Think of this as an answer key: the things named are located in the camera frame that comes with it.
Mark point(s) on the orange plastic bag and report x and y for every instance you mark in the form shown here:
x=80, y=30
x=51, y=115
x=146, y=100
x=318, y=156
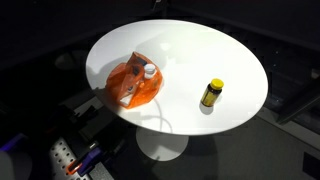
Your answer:
x=140, y=91

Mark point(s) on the short white pill bottle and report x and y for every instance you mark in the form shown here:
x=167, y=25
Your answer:
x=149, y=70

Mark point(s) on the yellow-capped amber pill bottle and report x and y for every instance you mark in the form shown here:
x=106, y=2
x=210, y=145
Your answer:
x=211, y=93

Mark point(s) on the purple and orange clamp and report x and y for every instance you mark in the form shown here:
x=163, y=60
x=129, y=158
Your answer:
x=85, y=161

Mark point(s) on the white round object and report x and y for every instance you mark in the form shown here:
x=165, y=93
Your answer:
x=10, y=166

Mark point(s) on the white table pedestal base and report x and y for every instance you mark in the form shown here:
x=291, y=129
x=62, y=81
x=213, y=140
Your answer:
x=161, y=146

